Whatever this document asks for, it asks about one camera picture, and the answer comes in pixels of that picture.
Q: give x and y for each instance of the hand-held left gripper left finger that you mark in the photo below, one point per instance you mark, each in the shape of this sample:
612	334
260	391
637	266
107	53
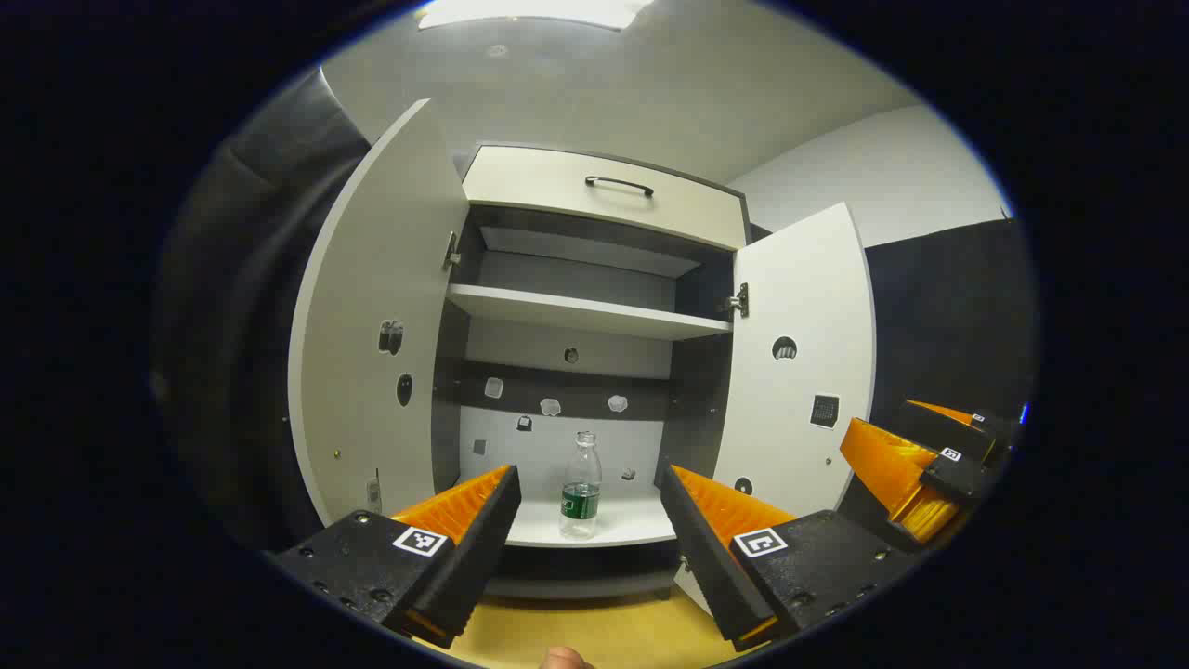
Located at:
474	557

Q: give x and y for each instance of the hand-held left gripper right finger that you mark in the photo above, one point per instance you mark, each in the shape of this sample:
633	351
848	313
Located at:
706	557

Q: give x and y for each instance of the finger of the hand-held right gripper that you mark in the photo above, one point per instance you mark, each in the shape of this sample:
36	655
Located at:
892	465
957	429

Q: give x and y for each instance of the clear plastic bottle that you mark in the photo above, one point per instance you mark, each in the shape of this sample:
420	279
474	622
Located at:
581	502

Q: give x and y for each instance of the cabinet door with headphone sticker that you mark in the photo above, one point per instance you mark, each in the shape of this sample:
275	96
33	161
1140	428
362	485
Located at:
799	297

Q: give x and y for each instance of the cabinet door with camera sticker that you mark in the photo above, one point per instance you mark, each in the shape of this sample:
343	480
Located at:
372	279

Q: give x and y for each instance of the metal door hinge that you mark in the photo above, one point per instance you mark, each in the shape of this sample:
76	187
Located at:
373	490
738	301
452	251

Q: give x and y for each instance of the grey and white cabinet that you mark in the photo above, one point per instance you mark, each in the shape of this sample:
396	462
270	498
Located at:
697	390

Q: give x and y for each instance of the white cabinet shelf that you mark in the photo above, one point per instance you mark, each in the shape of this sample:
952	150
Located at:
576	311

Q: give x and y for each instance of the black backdrop cloth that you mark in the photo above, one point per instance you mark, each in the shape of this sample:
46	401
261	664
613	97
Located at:
947	316
241	279

